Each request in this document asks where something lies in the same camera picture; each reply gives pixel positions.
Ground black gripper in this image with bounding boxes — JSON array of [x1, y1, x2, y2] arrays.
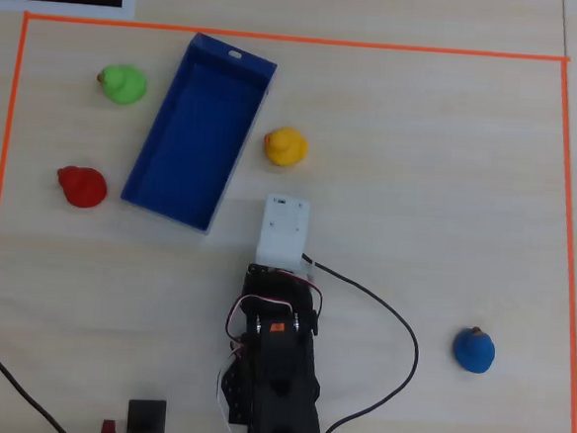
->
[[239, 261, 327, 337]]

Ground blue rectangular plastic box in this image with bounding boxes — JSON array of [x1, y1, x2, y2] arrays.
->
[[118, 27, 281, 239]]

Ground yellow rubber duck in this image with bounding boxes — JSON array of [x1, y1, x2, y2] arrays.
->
[[262, 125, 310, 169]]

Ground red rubber duck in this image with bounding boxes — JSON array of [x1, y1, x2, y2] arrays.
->
[[53, 164, 110, 211]]

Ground blue rubber duck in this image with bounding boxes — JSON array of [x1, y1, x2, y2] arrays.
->
[[450, 324, 499, 376]]

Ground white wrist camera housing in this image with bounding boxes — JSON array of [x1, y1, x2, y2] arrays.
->
[[253, 192, 323, 282]]

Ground red white servo wires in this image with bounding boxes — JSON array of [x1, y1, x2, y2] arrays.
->
[[221, 266, 327, 364]]

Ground black camera cable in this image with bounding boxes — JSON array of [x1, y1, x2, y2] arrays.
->
[[288, 252, 427, 433]]

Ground green rubber duck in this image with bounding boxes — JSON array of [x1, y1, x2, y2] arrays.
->
[[94, 62, 149, 108]]

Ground black cable across table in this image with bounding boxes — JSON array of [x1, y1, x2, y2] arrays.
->
[[0, 328, 81, 433]]

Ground black table clamp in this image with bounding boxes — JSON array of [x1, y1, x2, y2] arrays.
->
[[124, 397, 169, 433]]

